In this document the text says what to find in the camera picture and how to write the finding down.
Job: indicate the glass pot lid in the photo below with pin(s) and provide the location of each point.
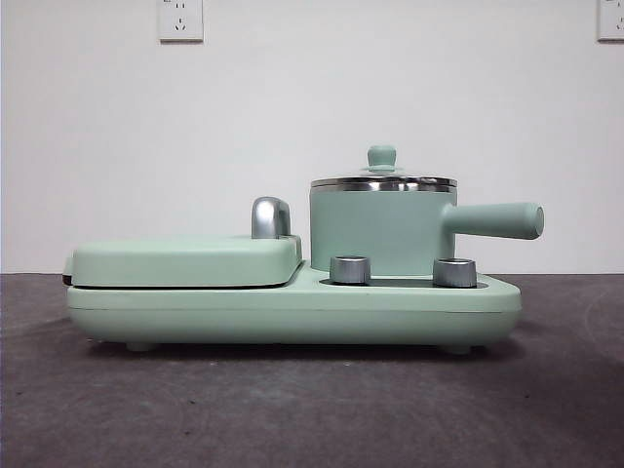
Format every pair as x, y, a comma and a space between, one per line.
383, 157

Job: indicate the silver control knob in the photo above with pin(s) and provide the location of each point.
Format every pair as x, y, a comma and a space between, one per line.
455, 273
350, 270

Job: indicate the mint green breakfast machine base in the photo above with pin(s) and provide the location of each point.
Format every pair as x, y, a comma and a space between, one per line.
292, 312

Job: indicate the white wall socket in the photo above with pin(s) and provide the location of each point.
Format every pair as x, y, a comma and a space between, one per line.
181, 22
612, 19

